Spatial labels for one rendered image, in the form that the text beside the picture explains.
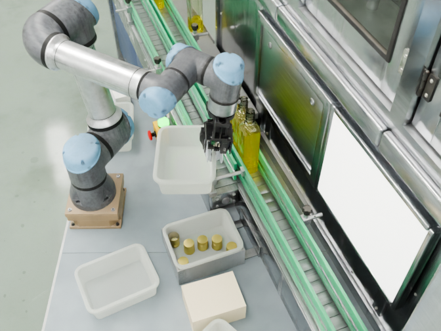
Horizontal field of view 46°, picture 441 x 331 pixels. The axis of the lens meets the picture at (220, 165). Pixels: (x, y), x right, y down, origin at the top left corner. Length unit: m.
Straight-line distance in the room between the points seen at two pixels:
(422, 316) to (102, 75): 0.93
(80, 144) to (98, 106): 0.13
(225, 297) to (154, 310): 0.22
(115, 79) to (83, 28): 0.27
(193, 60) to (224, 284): 0.67
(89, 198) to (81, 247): 0.18
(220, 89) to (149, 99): 0.18
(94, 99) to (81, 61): 0.32
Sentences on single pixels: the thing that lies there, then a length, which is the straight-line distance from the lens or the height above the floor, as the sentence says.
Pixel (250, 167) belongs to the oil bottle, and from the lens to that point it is 1.74.
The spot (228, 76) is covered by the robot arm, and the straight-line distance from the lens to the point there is 1.24.
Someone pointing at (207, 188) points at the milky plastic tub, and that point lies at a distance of 1.47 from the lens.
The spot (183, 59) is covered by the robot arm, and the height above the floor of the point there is 1.45.
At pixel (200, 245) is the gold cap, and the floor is 0.80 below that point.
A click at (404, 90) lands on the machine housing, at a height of 1.51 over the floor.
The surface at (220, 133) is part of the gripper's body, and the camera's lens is 1.35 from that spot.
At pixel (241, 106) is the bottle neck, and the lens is 1.64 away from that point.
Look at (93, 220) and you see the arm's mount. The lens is 1.80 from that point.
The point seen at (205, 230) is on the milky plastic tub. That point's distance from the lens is 1.76.
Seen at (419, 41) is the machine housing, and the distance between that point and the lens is 1.10.
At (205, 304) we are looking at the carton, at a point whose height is 0.83.
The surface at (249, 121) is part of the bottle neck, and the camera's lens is 1.61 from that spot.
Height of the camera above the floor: 2.21
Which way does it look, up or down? 48 degrees down
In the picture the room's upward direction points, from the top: straight up
